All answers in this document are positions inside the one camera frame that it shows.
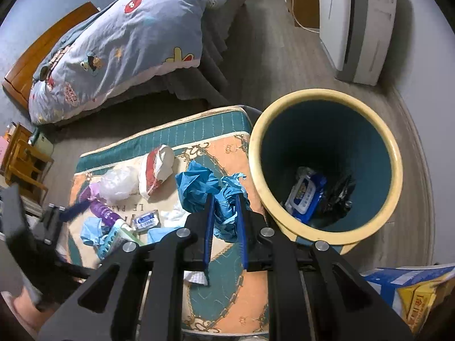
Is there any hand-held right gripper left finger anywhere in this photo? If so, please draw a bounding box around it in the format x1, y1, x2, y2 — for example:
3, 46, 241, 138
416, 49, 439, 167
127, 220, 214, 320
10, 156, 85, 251
37, 194, 217, 341

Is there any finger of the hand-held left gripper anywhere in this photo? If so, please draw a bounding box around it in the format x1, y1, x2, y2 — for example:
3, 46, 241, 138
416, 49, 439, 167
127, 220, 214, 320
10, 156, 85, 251
41, 199, 91, 246

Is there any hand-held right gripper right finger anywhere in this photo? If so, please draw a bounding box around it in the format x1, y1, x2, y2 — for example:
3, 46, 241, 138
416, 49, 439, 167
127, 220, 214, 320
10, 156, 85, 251
233, 194, 415, 341

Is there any purple bottle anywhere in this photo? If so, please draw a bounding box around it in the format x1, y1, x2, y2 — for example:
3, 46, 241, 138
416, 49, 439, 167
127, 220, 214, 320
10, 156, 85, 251
79, 185, 123, 228

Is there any blue plastic sheet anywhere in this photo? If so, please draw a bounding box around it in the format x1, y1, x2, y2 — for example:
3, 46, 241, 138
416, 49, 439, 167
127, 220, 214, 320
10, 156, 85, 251
176, 160, 249, 244

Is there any white tissue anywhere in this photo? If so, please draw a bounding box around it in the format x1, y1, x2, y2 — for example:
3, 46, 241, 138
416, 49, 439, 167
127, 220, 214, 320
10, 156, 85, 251
183, 269, 210, 286

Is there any clear plastic bag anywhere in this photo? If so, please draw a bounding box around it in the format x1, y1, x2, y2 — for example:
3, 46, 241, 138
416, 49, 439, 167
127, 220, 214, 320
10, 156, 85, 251
99, 166, 139, 201

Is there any red white packet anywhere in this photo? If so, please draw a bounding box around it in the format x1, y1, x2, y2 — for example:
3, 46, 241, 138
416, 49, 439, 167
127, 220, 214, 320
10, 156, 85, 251
138, 144, 175, 199

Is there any yellow-rimmed teal trash bin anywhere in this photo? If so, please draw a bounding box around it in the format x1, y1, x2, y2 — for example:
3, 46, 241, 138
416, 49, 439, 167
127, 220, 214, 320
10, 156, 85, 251
249, 89, 404, 256

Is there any person's left forearm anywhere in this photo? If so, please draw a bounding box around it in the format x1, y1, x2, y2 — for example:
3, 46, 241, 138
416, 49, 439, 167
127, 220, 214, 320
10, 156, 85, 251
0, 288, 41, 341

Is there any teal white tube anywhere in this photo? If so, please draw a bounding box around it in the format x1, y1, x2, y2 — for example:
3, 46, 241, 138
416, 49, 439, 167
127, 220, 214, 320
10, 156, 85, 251
96, 218, 144, 260

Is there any light blue cloth scrap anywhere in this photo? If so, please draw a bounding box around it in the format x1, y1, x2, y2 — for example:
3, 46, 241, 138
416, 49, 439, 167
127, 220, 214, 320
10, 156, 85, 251
146, 226, 178, 245

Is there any small white blue packet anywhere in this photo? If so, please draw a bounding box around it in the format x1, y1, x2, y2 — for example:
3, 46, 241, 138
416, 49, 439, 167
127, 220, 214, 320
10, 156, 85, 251
131, 209, 161, 233

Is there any blue white wet wipes pack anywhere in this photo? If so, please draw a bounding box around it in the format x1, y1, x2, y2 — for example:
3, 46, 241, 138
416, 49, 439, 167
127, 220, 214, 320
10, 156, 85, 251
284, 167, 328, 224

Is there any patterned teal orange mat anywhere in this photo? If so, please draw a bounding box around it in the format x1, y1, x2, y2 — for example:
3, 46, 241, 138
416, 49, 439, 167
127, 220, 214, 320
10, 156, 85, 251
57, 106, 271, 336

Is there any wooden stool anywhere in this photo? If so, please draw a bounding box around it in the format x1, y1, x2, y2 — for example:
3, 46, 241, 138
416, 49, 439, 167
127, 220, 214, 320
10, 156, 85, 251
0, 122, 55, 203

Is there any pale green box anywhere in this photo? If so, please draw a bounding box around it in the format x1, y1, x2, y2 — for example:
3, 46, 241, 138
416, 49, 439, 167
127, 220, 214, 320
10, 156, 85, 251
30, 128, 55, 154

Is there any black plastic bag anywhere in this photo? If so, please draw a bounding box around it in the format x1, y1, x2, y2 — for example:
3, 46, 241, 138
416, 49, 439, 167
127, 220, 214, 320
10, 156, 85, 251
322, 174, 356, 221

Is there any wooden headboard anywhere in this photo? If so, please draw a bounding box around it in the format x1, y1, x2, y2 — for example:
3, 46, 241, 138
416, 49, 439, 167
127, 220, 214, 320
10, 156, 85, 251
2, 2, 100, 111

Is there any bed with grey skirt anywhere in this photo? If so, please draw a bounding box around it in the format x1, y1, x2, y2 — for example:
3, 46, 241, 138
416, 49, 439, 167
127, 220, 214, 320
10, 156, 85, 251
53, 0, 249, 128

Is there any bed with blue duvet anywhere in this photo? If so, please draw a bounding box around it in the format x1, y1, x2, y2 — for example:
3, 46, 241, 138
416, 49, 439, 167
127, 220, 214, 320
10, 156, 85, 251
28, 0, 246, 125

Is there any blue white yellow bag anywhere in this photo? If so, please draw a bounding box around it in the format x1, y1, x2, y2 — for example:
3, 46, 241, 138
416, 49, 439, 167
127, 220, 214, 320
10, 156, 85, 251
361, 263, 455, 341

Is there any wooden cabinet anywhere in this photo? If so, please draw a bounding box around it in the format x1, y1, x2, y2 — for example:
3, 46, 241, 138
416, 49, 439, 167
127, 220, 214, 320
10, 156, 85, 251
284, 0, 320, 31

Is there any white standing air conditioner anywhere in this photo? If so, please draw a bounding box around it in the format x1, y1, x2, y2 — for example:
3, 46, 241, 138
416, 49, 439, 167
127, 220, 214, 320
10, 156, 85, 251
316, 0, 398, 86

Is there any white cable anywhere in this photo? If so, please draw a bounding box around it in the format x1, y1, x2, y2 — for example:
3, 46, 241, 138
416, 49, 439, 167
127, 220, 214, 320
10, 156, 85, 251
291, 0, 321, 32

